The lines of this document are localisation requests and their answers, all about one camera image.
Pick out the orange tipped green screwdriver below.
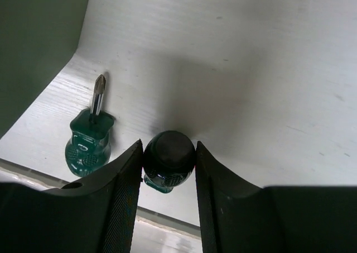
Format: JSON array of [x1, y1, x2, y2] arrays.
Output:
[[65, 74, 114, 177]]

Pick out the small green screwdriver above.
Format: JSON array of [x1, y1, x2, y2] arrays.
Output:
[[143, 130, 196, 194]]

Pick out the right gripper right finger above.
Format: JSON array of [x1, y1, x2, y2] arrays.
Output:
[[195, 142, 356, 252]]

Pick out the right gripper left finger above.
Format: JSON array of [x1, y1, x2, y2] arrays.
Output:
[[1, 141, 143, 252]]

